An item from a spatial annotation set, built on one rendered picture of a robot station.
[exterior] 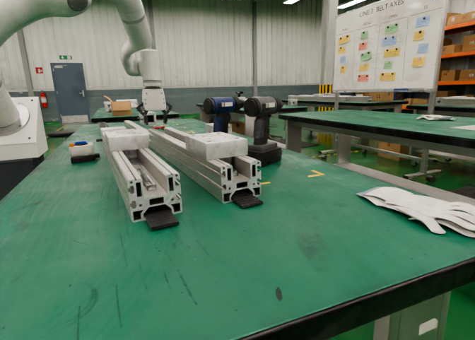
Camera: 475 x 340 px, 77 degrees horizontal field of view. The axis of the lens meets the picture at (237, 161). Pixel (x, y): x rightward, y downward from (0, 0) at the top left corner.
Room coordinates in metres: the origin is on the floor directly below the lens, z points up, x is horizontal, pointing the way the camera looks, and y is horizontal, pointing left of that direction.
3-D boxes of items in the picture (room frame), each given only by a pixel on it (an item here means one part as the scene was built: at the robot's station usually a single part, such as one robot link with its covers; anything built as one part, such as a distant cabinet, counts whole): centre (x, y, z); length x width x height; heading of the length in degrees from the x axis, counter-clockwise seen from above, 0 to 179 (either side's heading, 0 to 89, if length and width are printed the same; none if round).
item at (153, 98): (1.40, 0.38, 1.00); 0.10 x 0.07 x 0.11; 117
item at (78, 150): (1.10, 0.57, 0.81); 0.10 x 0.08 x 0.06; 117
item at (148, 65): (1.40, 0.38, 1.14); 0.09 x 0.08 x 0.13; 91
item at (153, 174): (0.91, 0.34, 0.82); 0.80 x 0.10 x 0.09; 27
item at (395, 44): (3.64, -1.68, 0.97); 1.50 x 0.50 x 1.95; 21
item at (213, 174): (0.99, 0.17, 0.82); 0.80 x 0.10 x 0.09; 27
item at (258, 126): (1.00, -0.11, 0.89); 0.20 x 0.08 x 0.22; 139
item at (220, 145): (0.77, 0.06, 0.87); 0.16 x 0.11 x 0.07; 27
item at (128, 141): (0.91, 0.34, 0.87); 0.16 x 0.11 x 0.07; 27
